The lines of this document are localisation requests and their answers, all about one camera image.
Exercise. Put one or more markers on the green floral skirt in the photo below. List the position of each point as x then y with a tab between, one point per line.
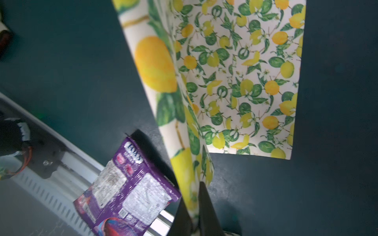
220	77

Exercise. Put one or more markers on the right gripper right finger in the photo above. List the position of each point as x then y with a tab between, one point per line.
208	221

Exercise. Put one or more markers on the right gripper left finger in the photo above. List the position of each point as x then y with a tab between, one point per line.
182	224

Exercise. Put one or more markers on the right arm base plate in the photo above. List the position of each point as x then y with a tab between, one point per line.
47	153

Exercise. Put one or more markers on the purple snack bag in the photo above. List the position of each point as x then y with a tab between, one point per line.
127	196

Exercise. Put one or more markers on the green table mat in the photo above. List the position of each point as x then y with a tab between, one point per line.
69	65

